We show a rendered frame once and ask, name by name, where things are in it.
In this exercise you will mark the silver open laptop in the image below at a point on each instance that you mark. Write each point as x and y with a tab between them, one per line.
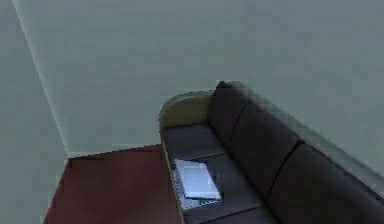
196	181

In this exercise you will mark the dark grey sofa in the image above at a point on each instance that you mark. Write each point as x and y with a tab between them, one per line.
263	150

